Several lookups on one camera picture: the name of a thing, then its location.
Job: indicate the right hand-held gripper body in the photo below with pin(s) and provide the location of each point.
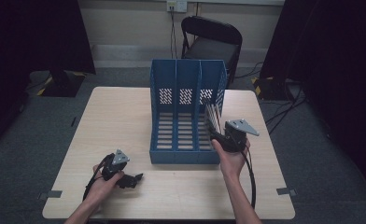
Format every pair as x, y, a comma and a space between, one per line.
235, 140

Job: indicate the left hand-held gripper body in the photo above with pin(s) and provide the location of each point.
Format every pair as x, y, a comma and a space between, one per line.
112, 166

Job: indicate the green leaf cover book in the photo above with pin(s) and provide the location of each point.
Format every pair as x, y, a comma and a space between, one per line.
212, 118

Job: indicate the blue plastic file rack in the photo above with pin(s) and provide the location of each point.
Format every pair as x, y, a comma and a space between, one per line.
185, 157

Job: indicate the person's right hand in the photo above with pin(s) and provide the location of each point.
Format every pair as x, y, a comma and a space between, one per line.
232, 163

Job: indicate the person's left hand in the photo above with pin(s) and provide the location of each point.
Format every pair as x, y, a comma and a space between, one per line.
101, 188

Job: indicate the black stand base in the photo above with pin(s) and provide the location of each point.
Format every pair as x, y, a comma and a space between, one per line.
63, 85
270, 90

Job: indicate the grey tape strip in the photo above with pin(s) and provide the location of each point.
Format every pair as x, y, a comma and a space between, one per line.
52, 194
285, 191

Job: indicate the black folding chair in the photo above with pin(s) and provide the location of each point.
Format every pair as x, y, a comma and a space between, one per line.
212, 48

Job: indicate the dark curtain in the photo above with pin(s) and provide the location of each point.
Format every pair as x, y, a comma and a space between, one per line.
336, 62
22, 46

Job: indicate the white wall socket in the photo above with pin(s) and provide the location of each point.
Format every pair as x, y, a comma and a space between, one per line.
177, 5

